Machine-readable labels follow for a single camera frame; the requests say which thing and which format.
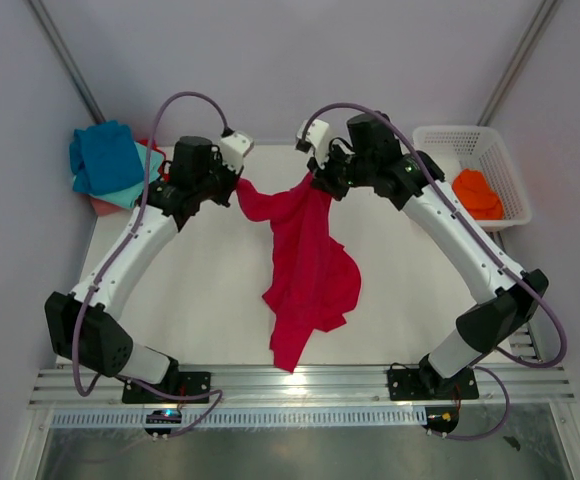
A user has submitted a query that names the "slotted grey cable duct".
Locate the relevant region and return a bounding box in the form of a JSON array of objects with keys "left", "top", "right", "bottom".
[{"left": 49, "top": 405, "right": 425, "bottom": 429}]

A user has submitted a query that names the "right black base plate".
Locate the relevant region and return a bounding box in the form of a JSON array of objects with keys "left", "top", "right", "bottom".
[{"left": 386, "top": 364, "right": 480, "bottom": 401}]

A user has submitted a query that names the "aluminium rail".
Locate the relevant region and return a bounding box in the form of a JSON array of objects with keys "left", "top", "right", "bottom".
[
  {"left": 507, "top": 322, "right": 543, "bottom": 363},
  {"left": 28, "top": 363, "right": 575, "bottom": 409}
]

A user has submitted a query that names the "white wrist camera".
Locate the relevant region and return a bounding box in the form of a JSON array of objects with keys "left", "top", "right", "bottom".
[
  {"left": 218, "top": 131, "right": 254, "bottom": 173},
  {"left": 295, "top": 119, "right": 334, "bottom": 165}
]

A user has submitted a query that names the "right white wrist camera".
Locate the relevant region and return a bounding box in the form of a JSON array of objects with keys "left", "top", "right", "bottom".
[{"left": 295, "top": 119, "right": 334, "bottom": 165}]

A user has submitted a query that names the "red folded t shirt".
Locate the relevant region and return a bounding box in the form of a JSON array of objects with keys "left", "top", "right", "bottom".
[{"left": 135, "top": 139, "right": 170, "bottom": 181}]

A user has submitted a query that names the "corner aluminium post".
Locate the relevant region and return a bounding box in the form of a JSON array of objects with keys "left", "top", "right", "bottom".
[
  {"left": 476, "top": 0, "right": 563, "bottom": 127},
  {"left": 24, "top": 0, "right": 106, "bottom": 124}
]

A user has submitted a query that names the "aluminium front rail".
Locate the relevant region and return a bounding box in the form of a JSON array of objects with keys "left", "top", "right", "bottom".
[{"left": 28, "top": 363, "right": 575, "bottom": 409}]

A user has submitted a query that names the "orange t shirt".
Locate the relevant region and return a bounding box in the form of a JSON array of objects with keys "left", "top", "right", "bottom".
[{"left": 452, "top": 169, "right": 504, "bottom": 221}]

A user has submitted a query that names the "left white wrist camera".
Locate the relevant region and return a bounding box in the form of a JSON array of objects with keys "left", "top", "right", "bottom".
[{"left": 218, "top": 131, "right": 254, "bottom": 173}]

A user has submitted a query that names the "right side aluminium rail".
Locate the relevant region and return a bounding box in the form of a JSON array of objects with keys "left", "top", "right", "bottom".
[{"left": 507, "top": 322, "right": 543, "bottom": 363}]

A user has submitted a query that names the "right black controller board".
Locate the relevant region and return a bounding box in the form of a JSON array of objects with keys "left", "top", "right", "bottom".
[{"left": 423, "top": 407, "right": 460, "bottom": 436}]

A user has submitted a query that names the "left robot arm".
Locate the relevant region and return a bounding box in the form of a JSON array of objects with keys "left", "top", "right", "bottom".
[{"left": 44, "top": 132, "right": 254, "bottom": 402}]

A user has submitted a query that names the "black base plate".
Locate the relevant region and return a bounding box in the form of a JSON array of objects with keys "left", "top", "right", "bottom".
[
  {"left": 121, "top": 371, "right": 211, "bottom": 405},
  {"left": 386, "top": 364, "right": 480, "bottom": 401}
]

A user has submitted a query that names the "teal folded t shirt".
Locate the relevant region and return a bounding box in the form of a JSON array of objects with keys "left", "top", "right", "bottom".
[{"left": 100, "top": 140, "right": 166, "bottom": 210}]

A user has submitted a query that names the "magenta t shirt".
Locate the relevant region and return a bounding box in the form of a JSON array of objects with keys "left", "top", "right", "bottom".
[{"left": 236, "top": 174, "right": 362, "bottom": 373}]

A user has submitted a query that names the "left corner aluminium post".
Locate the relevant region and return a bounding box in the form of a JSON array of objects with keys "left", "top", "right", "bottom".
[{"left": 24, "top": 0, "right": 106, "bottom": 124}]

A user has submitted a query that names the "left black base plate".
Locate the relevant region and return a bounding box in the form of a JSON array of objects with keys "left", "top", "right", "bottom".
[{"left": 121, "top": 371, "right": 211, "bottom": 405}]

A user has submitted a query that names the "black controller board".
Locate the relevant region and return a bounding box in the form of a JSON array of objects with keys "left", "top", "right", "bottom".
[
  {"left": 423, "top": 407, "right": 460, "bottom": 436},
  {"left": 143, "top": 408, "right": 182, "bottom": 436}
]

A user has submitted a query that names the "blue folded t shirt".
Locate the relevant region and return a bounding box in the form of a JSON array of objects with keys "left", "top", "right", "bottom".
[{"left": 69, "top": 121, "right": 144, "bottom": 196}]

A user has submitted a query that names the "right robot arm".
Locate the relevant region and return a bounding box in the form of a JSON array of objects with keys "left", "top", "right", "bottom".
[{"left": 296, "top": 112, "right": 549, "bottom": 398}]

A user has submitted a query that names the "pink folded t shirt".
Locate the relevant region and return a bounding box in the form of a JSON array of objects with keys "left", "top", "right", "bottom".
[{"left": 89, "top": 196, "right": 125, "bottom": 217}]

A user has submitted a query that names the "right corner aluminium post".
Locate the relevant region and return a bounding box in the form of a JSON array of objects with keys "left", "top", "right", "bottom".
[{"left": 476, "top": 0, "right": 563, "bottom": 127}]

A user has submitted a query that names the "white plastic basket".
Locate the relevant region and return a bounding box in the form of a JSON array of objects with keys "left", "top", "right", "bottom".
[{"left": 413, "top": 125, "right": 532, "bottom": 232}]

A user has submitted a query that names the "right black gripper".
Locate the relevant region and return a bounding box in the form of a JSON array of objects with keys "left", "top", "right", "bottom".
[{"left": 308, "top": 140, "right": 376, "bottom": 202}]

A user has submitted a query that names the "left black controller board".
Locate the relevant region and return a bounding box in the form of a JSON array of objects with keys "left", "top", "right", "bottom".
[{"left": 143, "top": 408, "right": 182, "bottom": 436}]

